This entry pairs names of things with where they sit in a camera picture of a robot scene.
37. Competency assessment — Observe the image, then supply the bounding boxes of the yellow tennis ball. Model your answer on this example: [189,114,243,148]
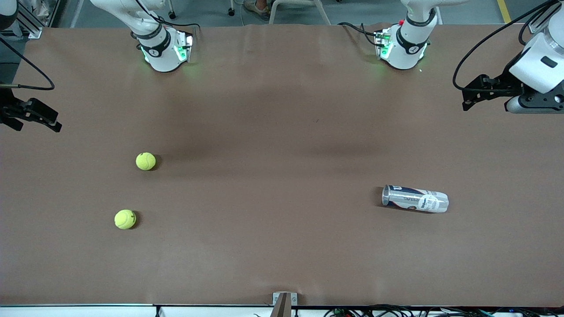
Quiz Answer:
[135,152,156,171]
[114,209,137,230]

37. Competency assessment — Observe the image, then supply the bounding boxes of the clear plastic tennis ball can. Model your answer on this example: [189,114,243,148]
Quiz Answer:
[382,184,449,214]

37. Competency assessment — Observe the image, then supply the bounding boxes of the yellow floor tape strip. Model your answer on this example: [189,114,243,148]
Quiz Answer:
[497,0,512,24]

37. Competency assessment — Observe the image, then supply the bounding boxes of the grey shoe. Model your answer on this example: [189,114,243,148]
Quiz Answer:
[243,0,271,19]

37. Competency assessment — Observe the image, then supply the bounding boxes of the brown table cover sheet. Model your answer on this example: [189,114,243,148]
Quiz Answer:
[0,22,564,307]

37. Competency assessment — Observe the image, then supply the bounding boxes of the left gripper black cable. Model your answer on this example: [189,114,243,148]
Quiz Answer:
[453,0,564,94]

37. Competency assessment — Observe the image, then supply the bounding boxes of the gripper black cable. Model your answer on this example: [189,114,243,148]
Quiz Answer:
[453,0,564,94]
[0,36,56,91]

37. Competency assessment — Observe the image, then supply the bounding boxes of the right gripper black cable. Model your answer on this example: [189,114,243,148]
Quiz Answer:
[0,36,56,91]

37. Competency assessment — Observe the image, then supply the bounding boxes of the aluminium frame profile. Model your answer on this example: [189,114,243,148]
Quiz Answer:
[15,0,44,40]
[527,0,564,35]

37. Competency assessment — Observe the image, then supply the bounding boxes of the left arm base cable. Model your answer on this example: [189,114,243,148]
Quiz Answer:
[338,22,385,47]

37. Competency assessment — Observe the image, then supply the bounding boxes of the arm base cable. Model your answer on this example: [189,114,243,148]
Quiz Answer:
[338,22,385,47]
[132,0,202,34]

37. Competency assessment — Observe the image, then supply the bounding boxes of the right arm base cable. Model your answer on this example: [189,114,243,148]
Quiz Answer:
[132,0,202,34]

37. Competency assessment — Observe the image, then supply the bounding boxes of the white stool frame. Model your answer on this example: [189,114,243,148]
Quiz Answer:
[268,0,332,26]

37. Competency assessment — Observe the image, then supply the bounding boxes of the tangled cable bundle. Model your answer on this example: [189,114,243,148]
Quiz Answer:
[323,304,564,317]

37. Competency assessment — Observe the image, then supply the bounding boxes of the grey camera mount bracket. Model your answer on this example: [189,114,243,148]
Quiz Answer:
[270,292,298,317]

